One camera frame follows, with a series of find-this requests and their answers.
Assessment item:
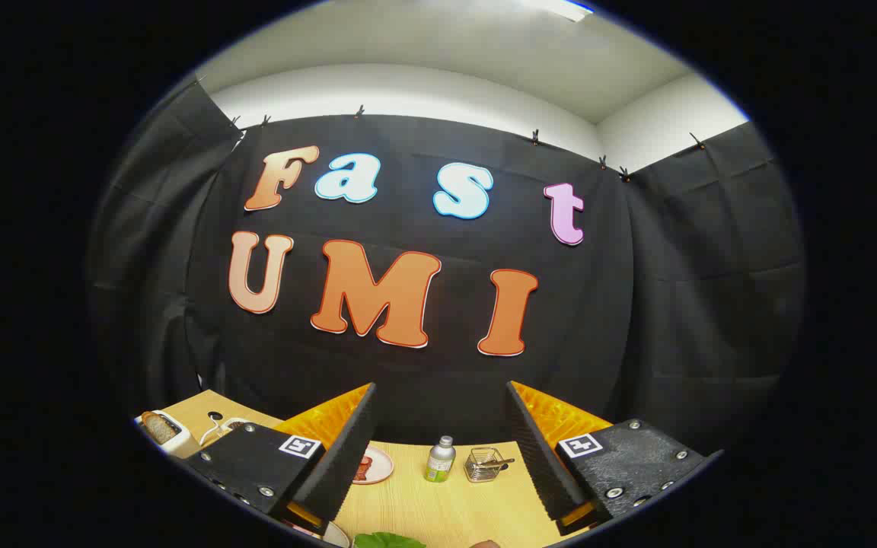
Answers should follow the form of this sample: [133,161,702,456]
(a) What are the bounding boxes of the toasted bread slice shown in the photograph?
[142,411,180,446]

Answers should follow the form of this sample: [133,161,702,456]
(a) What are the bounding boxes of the large white oval plate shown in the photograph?
[286,520,352,548]

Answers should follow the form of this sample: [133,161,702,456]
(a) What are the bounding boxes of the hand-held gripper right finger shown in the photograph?
[505,381,725,536]

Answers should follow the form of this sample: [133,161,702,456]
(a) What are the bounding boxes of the white toaster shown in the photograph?
[136,411,200,459]

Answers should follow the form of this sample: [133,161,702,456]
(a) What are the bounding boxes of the ceiling light panel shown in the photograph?
[522,0,595,22]

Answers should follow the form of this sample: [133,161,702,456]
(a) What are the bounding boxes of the silver bottle with green label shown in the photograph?
[425,435,457,483]

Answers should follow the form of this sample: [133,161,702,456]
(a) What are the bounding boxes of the green lettuce leaf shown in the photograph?
[352,532,426,548]

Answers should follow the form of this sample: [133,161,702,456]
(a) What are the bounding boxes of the pink plate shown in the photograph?
[352,447,395,486]

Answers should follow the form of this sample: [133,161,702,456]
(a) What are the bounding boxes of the wire mesh basket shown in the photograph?
[464,448,506,483]

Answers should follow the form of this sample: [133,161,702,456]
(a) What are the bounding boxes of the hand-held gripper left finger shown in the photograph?
[183,383,377,535]

